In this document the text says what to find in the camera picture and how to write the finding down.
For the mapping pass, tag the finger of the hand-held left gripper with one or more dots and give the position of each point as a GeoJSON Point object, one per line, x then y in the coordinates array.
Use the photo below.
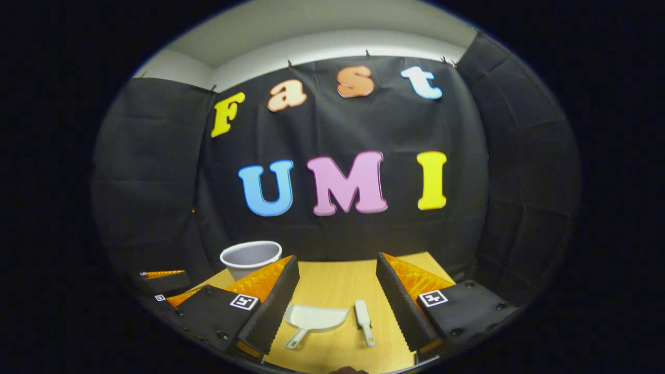
{"type": "Point", "coordinates": [182, 297]}
{"type": "Point", "coordinates": [166, 284]}

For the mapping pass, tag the wooden desktop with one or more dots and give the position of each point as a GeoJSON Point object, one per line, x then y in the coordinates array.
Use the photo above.
{"type": "Point", "coordinates": [337, 280]}

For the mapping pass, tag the grey ribbed garbage bin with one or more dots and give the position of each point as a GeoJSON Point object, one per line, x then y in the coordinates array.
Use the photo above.
{"type": "Point", "coordinates": [247, 262]}

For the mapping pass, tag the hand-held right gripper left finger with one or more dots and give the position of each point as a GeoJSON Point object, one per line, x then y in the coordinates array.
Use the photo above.
{"type": "Point", "coordinates": [275, 306]}

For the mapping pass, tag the white dustpan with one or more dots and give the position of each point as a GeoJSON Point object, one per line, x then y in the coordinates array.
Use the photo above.
{"type": "Point", "coordinates": [317, 318]}

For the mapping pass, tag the small white broom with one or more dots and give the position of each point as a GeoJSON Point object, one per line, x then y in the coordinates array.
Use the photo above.
{"type": "Point", "coordinates": [362, 314]}

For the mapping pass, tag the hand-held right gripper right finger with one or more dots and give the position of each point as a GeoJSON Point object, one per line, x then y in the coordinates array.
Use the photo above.
{"type": "Point", "coordinates": [397, 301]}

